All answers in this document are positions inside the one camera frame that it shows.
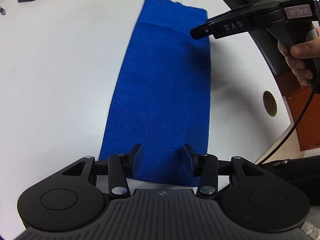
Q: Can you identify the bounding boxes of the blue towel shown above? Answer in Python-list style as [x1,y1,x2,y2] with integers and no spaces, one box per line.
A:
[99,0,211,187]

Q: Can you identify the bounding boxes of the person's right hand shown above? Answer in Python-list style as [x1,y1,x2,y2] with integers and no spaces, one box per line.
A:
[278,28,320,86]

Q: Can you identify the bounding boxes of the brass round desk grommet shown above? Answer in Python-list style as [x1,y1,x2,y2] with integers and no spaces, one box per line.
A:
[263,90,277,117]

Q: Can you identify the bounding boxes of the black marker pen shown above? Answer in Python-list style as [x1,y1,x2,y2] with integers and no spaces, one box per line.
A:
[0,7,6,15]

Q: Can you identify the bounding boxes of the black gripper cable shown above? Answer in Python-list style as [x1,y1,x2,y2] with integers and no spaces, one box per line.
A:
[257,84,316,165]

